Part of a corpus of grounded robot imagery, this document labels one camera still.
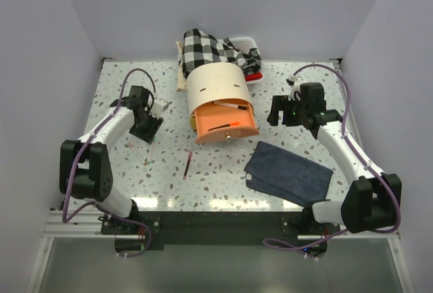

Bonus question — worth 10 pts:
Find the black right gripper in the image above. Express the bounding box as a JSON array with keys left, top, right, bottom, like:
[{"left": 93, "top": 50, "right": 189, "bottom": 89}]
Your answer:
[{"left": 267, "top": 95, "right": 308, "bottom": 127}]

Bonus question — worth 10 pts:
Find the beige cap marker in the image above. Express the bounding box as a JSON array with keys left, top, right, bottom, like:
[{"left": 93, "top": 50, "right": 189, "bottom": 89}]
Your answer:
[{"left": 127, "top": 142, "right": 147, "bottom": 166}]

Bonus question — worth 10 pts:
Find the orange black highlighter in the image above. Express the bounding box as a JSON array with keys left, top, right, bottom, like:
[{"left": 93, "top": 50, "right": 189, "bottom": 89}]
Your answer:
[{"left": 208, "top": 122, "right": 241, "bottom": 131}]

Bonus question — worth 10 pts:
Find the yellow drawer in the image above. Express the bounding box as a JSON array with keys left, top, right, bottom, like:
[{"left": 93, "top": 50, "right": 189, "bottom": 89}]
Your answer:
[{"left": 189, "top": 118, "right": 197, "bottom": 132}]

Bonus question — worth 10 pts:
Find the green cap marker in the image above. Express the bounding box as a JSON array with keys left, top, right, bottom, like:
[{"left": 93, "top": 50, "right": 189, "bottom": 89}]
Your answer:
[{"left": 145, "top": 139, "right": 156, "bottom": 165}]

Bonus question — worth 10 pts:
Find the blue cap marker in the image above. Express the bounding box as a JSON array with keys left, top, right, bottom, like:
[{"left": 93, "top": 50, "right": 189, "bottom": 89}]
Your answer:
[{"left": 212, "top": 101, "right": 248, "bottom": 110}]

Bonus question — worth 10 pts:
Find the beige round drawer organizer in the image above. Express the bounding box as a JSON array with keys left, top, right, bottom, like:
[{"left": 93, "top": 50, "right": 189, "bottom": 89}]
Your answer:
[{"left": 187, "top": 62, "right": 252, "bottom": 114}]

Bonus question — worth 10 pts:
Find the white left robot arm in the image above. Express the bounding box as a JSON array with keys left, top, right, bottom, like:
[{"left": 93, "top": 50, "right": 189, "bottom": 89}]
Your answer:
[{"left": 59, "top": 86, "right": 169, "bottom": 233}]

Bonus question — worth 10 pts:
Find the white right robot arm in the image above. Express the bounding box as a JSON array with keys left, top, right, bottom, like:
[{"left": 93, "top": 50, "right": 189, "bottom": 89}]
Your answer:
[{"left": 267, "top": 83, "right": 402, "bottom": 234}]

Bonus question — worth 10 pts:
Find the dark red pen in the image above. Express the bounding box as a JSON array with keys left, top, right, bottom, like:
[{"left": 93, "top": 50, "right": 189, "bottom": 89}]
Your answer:
[{"left": 183, "top": 150, "right": 193, "bottom": 180}]

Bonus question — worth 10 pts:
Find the dark blue towel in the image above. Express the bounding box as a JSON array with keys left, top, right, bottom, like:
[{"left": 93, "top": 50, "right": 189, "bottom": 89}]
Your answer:
[{"left": 244, "top": 141, "right": 333, "bottom": 208}]

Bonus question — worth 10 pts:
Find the white plastic basket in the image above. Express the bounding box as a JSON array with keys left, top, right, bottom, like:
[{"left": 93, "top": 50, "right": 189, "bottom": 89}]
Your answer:
[{"left": 229, "top": 37, "right": 265, "bottom": 86}]

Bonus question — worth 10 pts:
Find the black white checkered cloth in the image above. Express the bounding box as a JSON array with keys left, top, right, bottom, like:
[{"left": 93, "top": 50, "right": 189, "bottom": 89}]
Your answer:
[{"left": 181, "top": 28, "right": 262, "bottom": 78}]

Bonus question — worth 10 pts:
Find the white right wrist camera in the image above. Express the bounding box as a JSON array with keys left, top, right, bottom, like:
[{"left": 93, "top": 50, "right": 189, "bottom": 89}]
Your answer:
[{"left": 286, "top": 75, "right": 304, "bottom": 99}]

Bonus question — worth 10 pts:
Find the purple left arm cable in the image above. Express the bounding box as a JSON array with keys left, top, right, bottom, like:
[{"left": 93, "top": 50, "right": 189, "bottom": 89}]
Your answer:
[{"left": 62, "top": 68, "right": 158, "bottom": 258}]

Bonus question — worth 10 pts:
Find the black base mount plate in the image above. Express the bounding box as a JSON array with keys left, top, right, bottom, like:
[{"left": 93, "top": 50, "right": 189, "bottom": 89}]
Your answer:
[{"left": 98, "top": 211, "right": 340, "bottom": 252}]

